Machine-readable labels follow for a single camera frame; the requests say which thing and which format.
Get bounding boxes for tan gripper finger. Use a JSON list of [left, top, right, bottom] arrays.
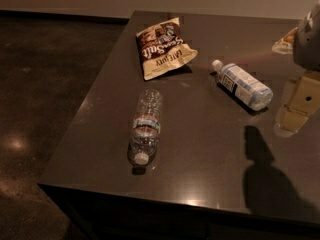
[[274, 71, 320, 137]]

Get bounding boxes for blue plastic bottle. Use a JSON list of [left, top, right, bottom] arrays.
[[212, 60, 273, 111]]

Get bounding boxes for clear plastic water bottle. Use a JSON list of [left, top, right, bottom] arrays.
[[129, 89, 163, 166]]

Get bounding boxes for yellow snack wrapper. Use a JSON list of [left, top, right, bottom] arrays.
[[272, 27, 298, 55]]

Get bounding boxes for brown sea salt chip bag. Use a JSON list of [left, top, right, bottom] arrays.
[[136, 17, 198, 81]]

